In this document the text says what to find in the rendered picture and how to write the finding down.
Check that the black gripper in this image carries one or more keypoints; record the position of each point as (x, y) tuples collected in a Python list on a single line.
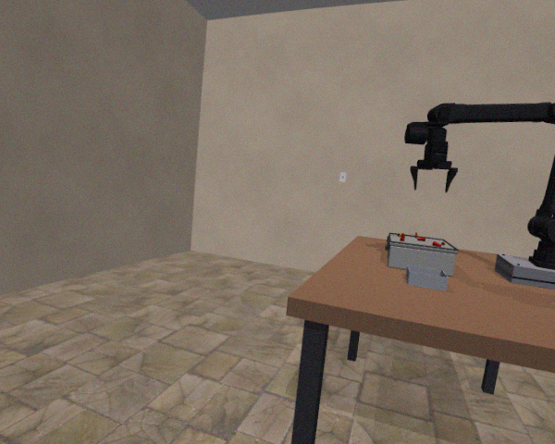
[(437, 165)]

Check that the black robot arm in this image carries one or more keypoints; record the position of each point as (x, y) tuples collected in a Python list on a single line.
[(542, 225)]

